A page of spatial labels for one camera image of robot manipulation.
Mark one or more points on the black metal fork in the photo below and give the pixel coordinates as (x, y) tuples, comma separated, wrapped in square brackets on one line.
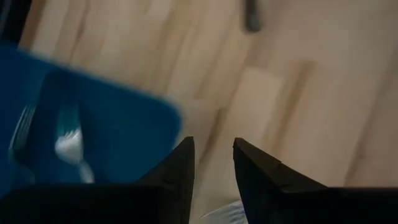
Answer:
[(252, 18)]

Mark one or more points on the iridescent blue-green fork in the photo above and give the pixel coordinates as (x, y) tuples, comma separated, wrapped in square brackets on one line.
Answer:
[(21, 127)]

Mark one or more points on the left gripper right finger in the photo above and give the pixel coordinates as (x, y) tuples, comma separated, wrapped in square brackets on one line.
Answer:
[(280, 202)]

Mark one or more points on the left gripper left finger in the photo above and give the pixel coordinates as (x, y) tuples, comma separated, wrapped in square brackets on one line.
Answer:
[(168, 199)]

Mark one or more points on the blue plastic bin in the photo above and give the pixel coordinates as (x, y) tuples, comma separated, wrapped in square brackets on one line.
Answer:
[(124, 130)]

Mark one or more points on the black aluminium table frame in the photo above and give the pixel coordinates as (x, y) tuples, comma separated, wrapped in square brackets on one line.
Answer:
[(12, 18)]

